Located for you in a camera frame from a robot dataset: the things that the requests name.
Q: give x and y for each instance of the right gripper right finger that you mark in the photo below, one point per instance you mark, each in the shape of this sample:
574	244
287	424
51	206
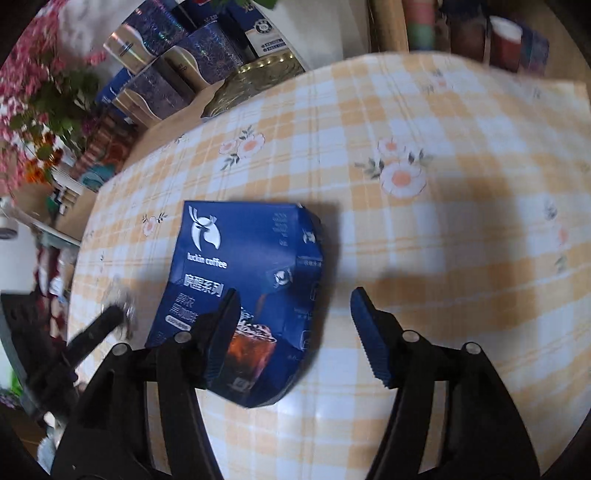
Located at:
379	331

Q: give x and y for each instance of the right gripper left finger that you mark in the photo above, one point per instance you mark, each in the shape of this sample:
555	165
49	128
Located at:
211	337

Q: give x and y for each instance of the blue coffee box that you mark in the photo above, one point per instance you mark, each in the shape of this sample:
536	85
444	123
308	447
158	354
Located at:
271	255

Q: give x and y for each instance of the clear plastic wrapper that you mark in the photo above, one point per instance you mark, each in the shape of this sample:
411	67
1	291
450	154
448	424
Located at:
119	294

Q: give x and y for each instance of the white lamp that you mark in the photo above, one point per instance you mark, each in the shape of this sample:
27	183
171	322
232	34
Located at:
12	216

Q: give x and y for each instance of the yellow plaid tablecloth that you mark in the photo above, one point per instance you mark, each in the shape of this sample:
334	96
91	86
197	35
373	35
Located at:
457	195

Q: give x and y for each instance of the teal round object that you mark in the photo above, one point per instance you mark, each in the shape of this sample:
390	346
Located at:
96	176

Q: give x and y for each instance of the woven flower basket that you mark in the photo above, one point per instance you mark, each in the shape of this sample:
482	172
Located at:
107	148

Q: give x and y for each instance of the blue gold gift box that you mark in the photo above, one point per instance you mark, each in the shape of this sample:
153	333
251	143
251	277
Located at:
204	57
153	95
149	31

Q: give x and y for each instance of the gold foil tray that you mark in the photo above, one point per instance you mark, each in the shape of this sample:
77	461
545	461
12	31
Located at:
251	80

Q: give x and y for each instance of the pink blossom bouquet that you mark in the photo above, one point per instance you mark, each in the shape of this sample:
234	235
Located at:
48	105

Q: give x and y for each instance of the white blue milk box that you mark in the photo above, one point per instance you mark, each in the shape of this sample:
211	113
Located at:
262	35

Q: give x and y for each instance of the white flower pot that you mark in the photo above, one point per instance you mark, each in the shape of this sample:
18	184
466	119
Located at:
322	32

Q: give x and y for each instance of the red cup with lid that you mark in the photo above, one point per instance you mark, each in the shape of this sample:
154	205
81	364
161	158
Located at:
506	41

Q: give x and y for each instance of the stack of paper cups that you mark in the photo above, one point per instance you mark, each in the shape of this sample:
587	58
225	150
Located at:
420	23

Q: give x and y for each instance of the small blue box on shelf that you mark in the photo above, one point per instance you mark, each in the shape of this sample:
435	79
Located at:
534	52

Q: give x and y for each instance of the wooden shelf unit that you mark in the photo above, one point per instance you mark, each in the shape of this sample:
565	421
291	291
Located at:
566	24

